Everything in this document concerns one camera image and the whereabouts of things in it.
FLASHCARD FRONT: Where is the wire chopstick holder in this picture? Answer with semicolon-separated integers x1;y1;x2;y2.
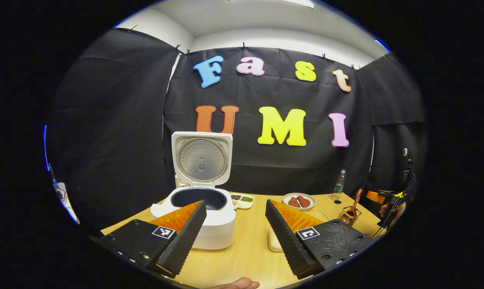
337;206;363;226

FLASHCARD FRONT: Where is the brown wooden spoon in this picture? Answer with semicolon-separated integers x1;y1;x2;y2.
343;188;364;219

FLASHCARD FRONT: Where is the long ceiling light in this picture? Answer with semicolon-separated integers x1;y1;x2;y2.
278;0;314;8

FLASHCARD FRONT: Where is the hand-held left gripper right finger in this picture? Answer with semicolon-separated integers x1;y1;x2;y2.
265;199;374;280

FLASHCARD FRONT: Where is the black backdrop cloth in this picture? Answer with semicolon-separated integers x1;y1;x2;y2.
45;27;429;237

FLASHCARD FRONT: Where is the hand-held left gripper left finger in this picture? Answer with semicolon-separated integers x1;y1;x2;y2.
98;199;207;278

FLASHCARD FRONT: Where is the white round plate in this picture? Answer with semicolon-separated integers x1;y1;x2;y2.
282;193;317;211

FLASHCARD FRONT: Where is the white rice cooker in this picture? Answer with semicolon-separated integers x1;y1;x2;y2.
151;131;237;250

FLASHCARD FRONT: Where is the green label water bottle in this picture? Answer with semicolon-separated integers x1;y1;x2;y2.
333;169;347;201

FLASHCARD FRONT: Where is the white divided condiment dish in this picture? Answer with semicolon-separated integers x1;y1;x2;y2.
230;193;255;210

